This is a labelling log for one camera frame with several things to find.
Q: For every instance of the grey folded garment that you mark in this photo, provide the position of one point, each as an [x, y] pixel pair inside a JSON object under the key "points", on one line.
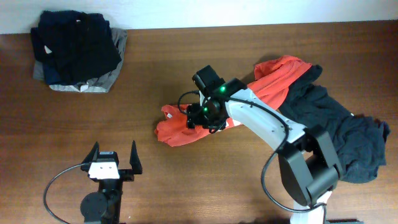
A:
{"points": [[104, 83]]}

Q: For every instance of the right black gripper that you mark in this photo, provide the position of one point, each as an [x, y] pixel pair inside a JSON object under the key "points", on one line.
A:
{"points": [[194, 117]]}

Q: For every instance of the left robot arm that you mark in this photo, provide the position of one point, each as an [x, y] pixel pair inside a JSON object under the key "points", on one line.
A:
{"points": [[104, 205]]}

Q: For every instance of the black folded garment on pile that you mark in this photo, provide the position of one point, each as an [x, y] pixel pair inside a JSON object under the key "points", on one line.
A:
{"points": [[78, 45]]}

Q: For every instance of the navy folded garment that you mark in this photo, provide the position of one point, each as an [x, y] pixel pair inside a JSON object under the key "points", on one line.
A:
{"points": [[52, 77]]}

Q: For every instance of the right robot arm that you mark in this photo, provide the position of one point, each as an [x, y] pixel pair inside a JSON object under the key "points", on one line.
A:
{"points": [[308, 163]]}

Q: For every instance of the dark grey t-shirt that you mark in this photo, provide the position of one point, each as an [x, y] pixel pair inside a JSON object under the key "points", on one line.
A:
{"points": [[360, 141]]}

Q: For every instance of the red printed t-shirt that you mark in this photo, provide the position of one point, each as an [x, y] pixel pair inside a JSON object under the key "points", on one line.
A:
{"points": [[271, 85]]}

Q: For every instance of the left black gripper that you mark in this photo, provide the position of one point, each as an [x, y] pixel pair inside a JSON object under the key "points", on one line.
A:
{"points": [[127, 175]]}

